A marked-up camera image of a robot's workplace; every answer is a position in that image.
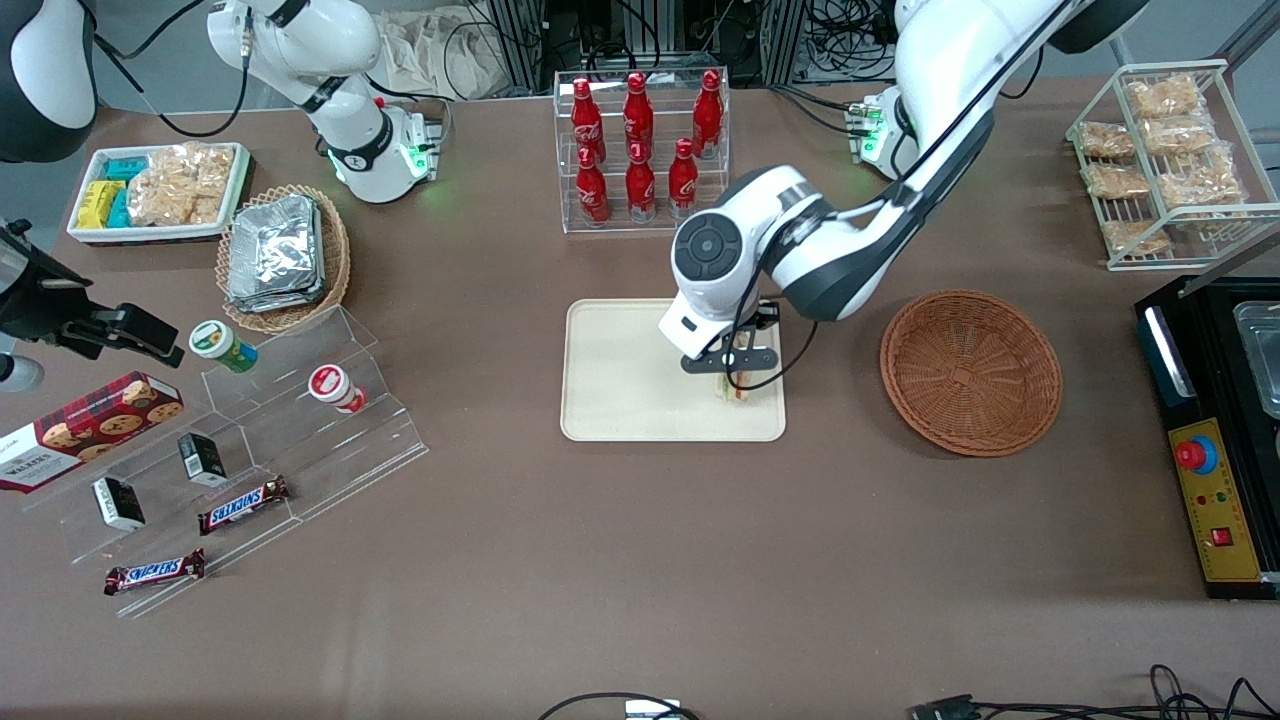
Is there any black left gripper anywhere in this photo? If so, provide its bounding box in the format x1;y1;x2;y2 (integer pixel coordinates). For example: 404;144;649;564
683;302;781;394

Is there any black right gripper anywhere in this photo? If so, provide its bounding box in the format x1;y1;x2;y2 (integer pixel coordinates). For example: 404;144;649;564
0;220;186;366

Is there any cream plastic tray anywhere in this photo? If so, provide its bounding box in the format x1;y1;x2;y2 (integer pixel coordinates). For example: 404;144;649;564
560;298;787;443

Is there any oval tan wicker basket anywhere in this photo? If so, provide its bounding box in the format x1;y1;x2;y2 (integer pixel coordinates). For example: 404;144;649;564
216;184;352;335

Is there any round brown wicker basket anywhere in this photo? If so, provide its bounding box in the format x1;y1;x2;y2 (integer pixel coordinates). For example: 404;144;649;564
880;290;1064;458

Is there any red tartan cookie box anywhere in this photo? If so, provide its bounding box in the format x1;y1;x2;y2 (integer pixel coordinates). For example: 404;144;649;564
0;371;185;494

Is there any green lid snack cup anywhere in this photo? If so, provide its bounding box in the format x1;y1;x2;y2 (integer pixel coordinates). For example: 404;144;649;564
189;320;259;374

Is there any white rectangular snack bin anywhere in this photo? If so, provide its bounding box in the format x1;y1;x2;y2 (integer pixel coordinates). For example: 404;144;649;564
67;142;252;245

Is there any yellow snack packet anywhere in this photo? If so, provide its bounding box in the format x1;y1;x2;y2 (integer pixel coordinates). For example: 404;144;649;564
76;180;126;230

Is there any small black box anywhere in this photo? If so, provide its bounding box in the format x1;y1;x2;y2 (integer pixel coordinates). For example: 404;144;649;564
178;432;228;488
92;477;147;532

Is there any large clear cracker bag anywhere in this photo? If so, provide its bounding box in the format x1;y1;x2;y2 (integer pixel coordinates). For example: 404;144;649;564
127;143;236;227

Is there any silver foil packet stack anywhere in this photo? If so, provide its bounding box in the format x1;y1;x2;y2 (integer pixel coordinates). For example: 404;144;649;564
226;194;326;314

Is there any clear acrylic bottle rack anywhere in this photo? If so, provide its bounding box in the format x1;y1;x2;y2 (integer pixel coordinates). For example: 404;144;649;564
553;67;732;237

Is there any red cola bottle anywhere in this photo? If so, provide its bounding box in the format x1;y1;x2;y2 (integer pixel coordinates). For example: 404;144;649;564
625;142;658;224
668;138;700;220
575;146;611;227
623;71;655;159
692;69;725;158
570;77;607;164

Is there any Snickers chocolate bar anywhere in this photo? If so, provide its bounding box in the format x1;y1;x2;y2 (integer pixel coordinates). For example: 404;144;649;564
104;548;207;597
197;476;292;537

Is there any clear acrylic step display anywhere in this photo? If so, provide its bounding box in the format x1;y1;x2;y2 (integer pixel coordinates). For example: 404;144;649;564
20;305;430;620

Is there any red lid snack cup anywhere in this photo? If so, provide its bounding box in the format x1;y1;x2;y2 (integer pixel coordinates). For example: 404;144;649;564
307;364;368;415

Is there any clear bagged rice snack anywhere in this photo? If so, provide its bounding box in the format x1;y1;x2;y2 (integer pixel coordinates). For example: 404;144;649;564
1140;115;1216;156
1078;122;1137;159
1100;220;1171;257
1158;150;1247;209
1128;75;1204;119
1085;163;1151;200

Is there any beige cloth bag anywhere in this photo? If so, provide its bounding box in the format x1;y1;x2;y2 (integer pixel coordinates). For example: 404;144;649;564
383;5;523;102

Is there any black appliance with yellow panel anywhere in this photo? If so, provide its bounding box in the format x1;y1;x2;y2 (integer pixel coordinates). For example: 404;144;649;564
1135;250;1280;601

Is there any steel pan in appliance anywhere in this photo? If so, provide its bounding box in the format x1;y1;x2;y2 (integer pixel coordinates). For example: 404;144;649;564
1233;300;1280;419

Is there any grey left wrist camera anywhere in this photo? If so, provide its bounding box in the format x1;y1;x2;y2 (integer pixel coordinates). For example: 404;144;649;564
658;295;743;358

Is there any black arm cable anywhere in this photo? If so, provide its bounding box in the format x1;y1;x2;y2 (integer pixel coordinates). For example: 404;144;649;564
93;0;251;139

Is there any black looped cable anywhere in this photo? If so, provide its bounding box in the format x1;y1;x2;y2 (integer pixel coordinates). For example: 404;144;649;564
538;691;703;720

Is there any aluminium frame post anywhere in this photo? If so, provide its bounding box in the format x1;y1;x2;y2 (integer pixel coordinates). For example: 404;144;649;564
762;0;807;87
488;0;547;93

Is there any black cable with plug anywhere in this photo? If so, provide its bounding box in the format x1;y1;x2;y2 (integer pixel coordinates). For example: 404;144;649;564
910;664;1280;720

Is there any white wire rack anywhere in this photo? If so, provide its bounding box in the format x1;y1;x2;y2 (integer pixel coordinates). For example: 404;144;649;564
1065;60;1280;272

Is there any silver metal handle bar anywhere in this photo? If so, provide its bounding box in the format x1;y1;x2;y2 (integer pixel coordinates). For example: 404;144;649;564
1143;305;1197;401

